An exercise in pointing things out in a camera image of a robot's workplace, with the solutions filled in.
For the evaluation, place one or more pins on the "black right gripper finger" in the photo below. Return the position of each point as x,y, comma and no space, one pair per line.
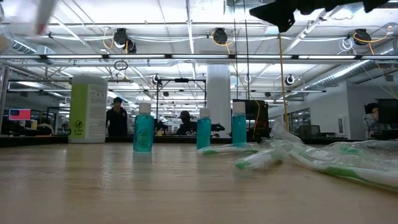
280,16
280,7

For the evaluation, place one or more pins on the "blue mouthwash bottle white cap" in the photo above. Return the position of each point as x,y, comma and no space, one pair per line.
239,127
143,130
204,130

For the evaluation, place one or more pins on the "clear plastic zip bag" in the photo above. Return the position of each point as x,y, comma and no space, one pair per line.
15,18

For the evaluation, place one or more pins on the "white round pillar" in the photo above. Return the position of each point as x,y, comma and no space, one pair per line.
217,87

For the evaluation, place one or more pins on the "black cabinet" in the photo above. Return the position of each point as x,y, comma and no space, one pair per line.
259,112

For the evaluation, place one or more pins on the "black mesh office chair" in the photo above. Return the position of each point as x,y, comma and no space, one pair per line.
309,132

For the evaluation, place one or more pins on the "black monitor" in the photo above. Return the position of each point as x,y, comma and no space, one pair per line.
387,110

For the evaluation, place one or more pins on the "person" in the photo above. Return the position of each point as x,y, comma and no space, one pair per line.
371,119
186,126
46,128
116,119

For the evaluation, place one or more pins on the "long ceiling light strip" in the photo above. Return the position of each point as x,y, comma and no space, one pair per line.
77,56

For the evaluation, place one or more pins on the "white green wipes canister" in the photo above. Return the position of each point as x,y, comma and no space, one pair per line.
90,109

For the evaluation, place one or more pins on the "red screen monitor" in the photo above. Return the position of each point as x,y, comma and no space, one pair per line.
20,114

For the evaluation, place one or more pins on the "silver ventilation duct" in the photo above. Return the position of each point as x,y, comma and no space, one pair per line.
351,70

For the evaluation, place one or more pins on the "black gantry frame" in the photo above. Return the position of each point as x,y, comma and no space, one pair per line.
182,80

